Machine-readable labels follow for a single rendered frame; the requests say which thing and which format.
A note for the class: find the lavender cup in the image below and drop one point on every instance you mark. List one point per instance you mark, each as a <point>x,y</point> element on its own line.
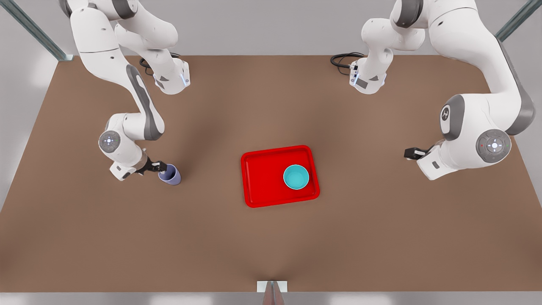
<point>171,175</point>

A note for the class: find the teal bowl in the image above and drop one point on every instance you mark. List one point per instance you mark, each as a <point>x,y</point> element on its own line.
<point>296,177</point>

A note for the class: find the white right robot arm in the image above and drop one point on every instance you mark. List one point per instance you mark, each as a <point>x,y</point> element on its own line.
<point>139,91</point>

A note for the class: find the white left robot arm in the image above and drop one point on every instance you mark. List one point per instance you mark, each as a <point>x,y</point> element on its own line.
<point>474,123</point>

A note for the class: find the red tray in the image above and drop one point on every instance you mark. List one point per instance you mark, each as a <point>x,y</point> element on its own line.
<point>271,182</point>

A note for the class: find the silver frame post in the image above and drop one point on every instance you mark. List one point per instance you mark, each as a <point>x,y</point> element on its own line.
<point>31,27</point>
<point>518,19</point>
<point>272,293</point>

